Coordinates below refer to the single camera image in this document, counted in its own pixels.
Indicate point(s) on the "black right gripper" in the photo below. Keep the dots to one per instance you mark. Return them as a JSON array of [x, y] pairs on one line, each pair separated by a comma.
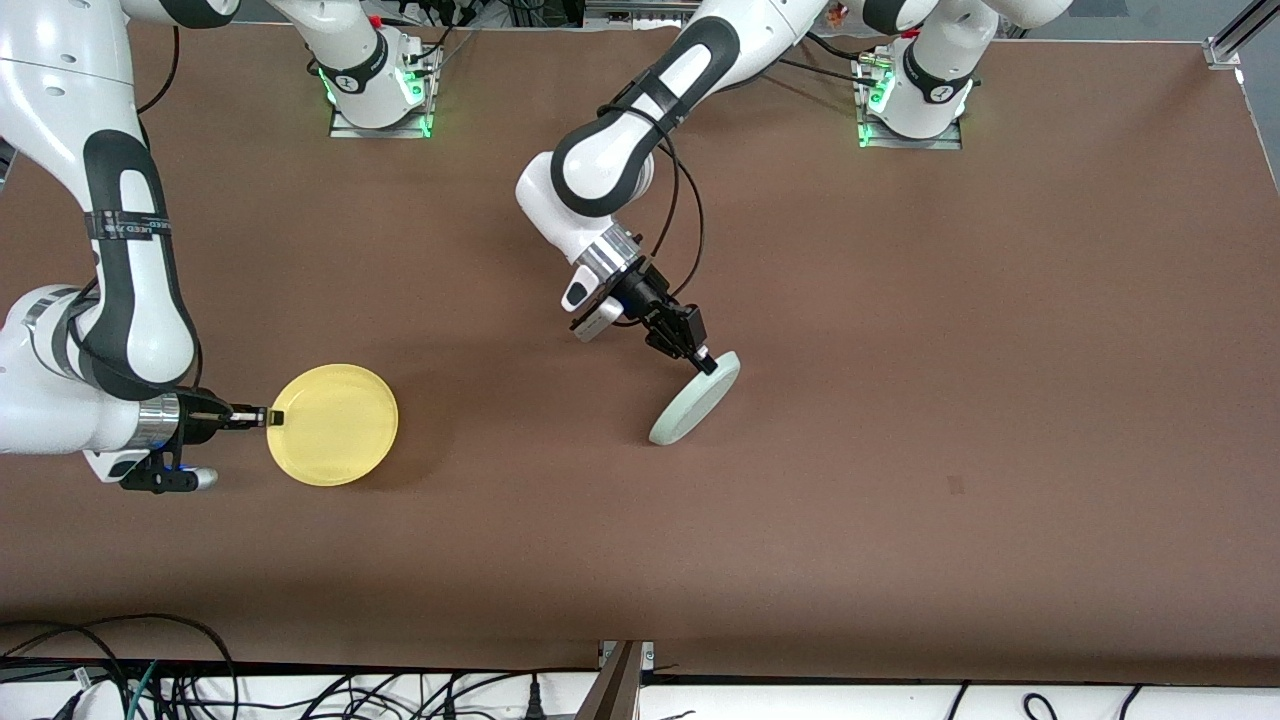
[[199, 426]]

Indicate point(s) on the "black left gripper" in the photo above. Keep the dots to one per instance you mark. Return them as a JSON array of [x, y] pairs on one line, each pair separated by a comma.
[[641, 293]]

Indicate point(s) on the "yellow round plate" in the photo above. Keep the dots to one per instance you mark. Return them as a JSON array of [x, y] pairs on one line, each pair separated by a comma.
[[335, 425]]

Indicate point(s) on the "pale green round plate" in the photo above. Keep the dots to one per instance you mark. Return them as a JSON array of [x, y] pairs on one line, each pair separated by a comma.
[[695, 400]]

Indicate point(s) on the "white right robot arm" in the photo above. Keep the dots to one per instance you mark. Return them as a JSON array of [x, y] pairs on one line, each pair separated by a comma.
[[40, 60]]

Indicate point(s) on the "orange object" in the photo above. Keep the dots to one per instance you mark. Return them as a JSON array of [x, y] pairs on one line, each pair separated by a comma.
[[845, 12]]

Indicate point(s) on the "aluminium corner profile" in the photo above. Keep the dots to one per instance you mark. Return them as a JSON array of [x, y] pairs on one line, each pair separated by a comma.
[[1225, 45]]

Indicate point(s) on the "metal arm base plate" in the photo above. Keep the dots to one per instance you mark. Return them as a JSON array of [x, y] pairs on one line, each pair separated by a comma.
[[945, 143], [340, 130]]

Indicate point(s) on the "metal table bracket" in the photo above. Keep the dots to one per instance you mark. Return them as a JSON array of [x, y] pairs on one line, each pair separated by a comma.
[[615, 685]]

